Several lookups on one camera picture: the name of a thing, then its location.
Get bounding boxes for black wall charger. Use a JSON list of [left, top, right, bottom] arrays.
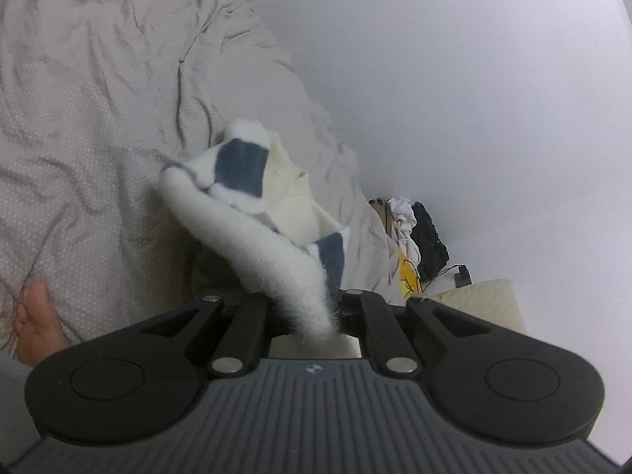
[[454, 264, 472, 288]]

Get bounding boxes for white blue striped sweater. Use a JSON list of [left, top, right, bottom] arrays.
[[160, 119, 349, 344]]

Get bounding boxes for grey bed duvet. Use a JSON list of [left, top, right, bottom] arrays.
[[1, 0, 402, 355]]

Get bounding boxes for yellow patterned sheet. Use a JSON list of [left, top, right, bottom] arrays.
[[397, 248, 423, 300]]

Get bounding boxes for cream cushion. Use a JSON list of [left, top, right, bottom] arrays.
[[429, 279, 526, 334]]

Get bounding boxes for white crumpled clothes pile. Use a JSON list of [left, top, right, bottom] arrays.
[[387, 197, 421, 269]]

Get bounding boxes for black fuzzy garment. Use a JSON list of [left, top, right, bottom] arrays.
[[411, 202, 449, 282]]

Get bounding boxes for bare foot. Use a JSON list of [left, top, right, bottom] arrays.
[[13, 281, 70, 366]]

